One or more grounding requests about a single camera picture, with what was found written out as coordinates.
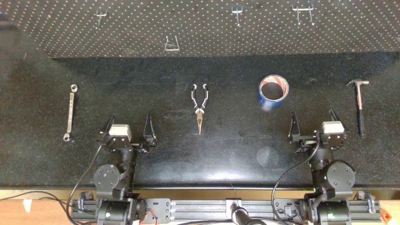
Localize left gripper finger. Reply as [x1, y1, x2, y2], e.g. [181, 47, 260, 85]
[100, 112, 116, 136]
[142, 112, 158, 148]

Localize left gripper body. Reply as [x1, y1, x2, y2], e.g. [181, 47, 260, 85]
[98, 132, 151, 154]

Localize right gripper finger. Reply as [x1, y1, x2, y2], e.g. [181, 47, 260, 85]
[287, 111, 302, 137]
[328, 108, 350, 133]

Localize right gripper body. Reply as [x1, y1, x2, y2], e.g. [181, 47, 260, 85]
[286, 130, 350, 154]

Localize wrench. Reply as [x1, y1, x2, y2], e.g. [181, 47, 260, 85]
[62, 84, 79, 143]

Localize black and white pliers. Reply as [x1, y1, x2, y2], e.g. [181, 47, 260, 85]
[190, 83, 209, 136]

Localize black pegboard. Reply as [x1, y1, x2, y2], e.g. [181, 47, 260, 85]
[0, 0, 400, 59]

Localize hammer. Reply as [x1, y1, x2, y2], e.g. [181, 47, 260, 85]
[346, 78, 371, 138]

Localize roll of blue tape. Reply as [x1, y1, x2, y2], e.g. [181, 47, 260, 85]
[257, 74, 290, 111]

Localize metal hook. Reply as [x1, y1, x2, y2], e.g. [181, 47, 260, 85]
[231, 6, 244, 28]
[95, 10, 108, 29]
[164, 35, 181, 52]
[291, 4, 316, 26]

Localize small orange object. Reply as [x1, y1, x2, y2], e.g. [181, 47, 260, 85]
[381, 207, 394, 225]

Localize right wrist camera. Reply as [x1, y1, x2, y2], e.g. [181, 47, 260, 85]
[320, 121, 346, 136]

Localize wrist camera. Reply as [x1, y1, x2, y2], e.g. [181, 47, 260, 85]
[320, 121, 346, 136]
[107, 123, 133, 143]

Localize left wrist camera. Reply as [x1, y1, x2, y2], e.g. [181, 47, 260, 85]
[107, 123, 133, 143]

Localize mounting rail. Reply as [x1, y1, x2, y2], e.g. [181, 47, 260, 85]
[70, 190, 383, 225]

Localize thin black cable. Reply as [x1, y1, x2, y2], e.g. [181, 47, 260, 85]
[0, 189, 73, 220]

